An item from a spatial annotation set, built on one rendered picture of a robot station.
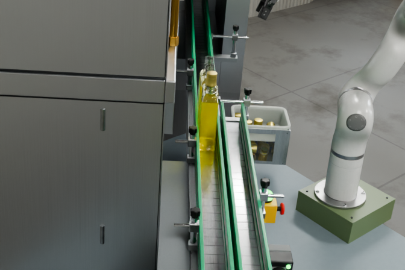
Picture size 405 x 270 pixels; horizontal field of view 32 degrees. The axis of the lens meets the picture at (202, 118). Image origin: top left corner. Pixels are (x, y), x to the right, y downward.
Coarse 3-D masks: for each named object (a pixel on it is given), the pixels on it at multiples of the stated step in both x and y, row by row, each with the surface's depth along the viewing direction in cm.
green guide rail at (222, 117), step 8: (224, 112) 247; (224, 120) 242; (224, 128) 236; (224, 136) 232; (224, 144) 231; (224, 152) 233; (224, 160) 229; (224, 168) 227; (232, 184) 207; (232, 192) 203; (232, 200) 200; (232, 208) 197; (232, 216) 195; (232, 224) 194; (232, 232) 196; (232, 240) 192; (240, 256) 178; (240, 264) 175
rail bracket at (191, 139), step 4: (192, 128) 226; (196, 128) 226; (192, 132) 226; (196, 132) 227; (192, 136) 227; (176, 140) 228; (180, 140) 228; (184, 140) 228; (188, 140) 227; (192, 140) 227; (188, 144) 228; (192, 144) 228; (192, 148) 229; (192, 152) 230; (188, 156) 231; (192, 156) 231; (188, 160) 231; (192, 160) 231
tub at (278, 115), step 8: (232, 112) 274; (240, 112) 281; (248, 112) 281; (256, 112) 281; (264, 112) 281; (272, 112) 281; (280, 112) 281; (264, 120) 282; (272, 120) 283; (280, 120) 282; (288, 120) 272; (264, 128) 267; (272, 128) 266; (280, 128) 266; (288, 128) 267
